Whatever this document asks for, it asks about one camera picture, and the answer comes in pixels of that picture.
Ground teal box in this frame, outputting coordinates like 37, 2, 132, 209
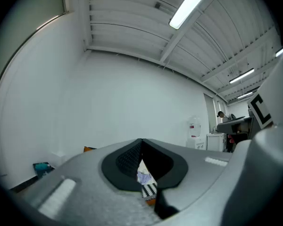
33, 161, 55, 179

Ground white lavender clothes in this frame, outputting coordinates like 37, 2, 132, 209
136, 168, 154, 186

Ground grey table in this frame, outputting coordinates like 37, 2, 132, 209
216, 115, 255, 134

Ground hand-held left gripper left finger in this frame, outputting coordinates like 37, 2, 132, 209
8, 138, 162, 226

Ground white water dispenser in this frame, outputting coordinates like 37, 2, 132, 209
186, 136, 207, 151

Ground black white patterned basket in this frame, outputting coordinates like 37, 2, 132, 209
141, 182, 158, 206

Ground clear water bottle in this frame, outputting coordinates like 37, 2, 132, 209
188, 115, 202, 138

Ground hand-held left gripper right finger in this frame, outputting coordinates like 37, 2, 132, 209
141, 138, 235, 226

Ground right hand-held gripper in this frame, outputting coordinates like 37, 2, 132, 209
221, 45, 283, 226

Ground white cabinet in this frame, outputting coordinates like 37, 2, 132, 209
206, 133, 227, 153

